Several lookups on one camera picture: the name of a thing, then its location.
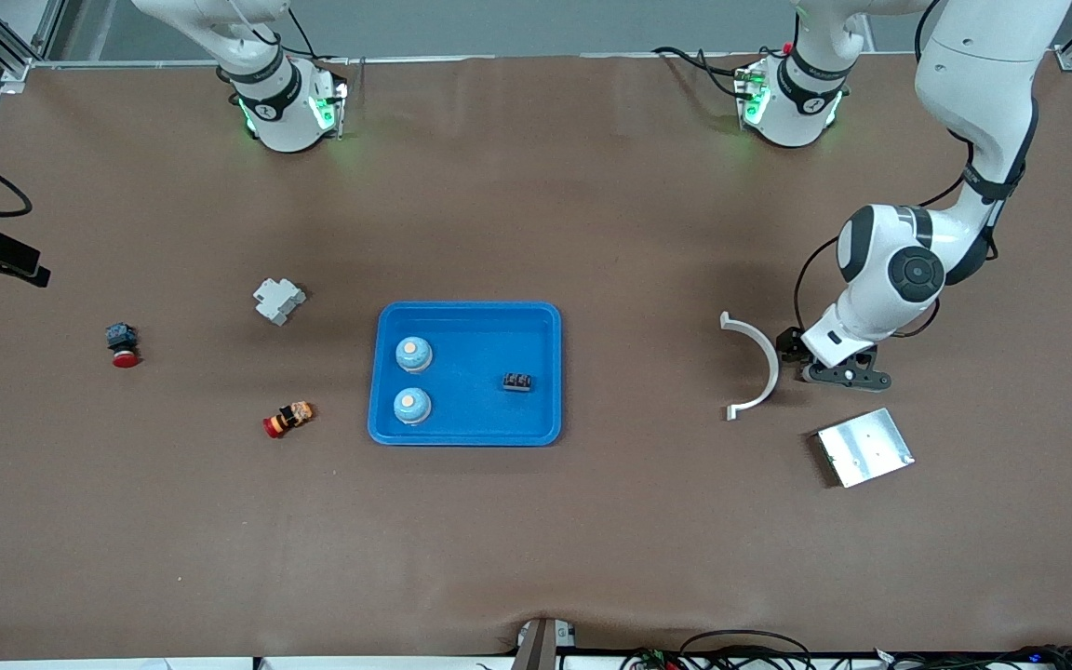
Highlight white curved bracket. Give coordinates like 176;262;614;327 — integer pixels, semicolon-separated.
718;312;781;422

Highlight black right base cable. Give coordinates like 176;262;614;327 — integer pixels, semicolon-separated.
287;7;321;61

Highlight blue service bell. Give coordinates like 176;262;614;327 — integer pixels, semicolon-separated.
395;336;434;374
393;387;432;426

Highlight white circuit breaker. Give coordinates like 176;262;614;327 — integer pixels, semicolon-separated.
252;277;307;327

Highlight red yellow emergency stop button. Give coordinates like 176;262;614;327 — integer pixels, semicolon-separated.
262;401;315;439

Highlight black cable loop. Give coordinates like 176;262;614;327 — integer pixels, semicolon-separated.
678;630;814;670

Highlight silver metal plate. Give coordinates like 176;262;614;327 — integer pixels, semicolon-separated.
815;408;916;489

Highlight red mushroom button black base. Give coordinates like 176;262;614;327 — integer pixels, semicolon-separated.
105;322;141;369

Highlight black base cable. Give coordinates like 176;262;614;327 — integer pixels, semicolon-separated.
287;7;321;61
652;47;747;99

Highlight black left base cable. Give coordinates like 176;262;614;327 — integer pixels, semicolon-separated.
652;47;747;99

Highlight black cable bundle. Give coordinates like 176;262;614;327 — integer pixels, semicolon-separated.
871;644;1072;670

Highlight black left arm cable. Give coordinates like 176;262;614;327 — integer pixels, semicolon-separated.
792;130;1002;328

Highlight grey metal mount bracket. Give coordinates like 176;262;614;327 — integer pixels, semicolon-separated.
513;617;580;670

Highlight blue plastic tray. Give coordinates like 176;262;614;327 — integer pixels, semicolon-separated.
368;301;563;448

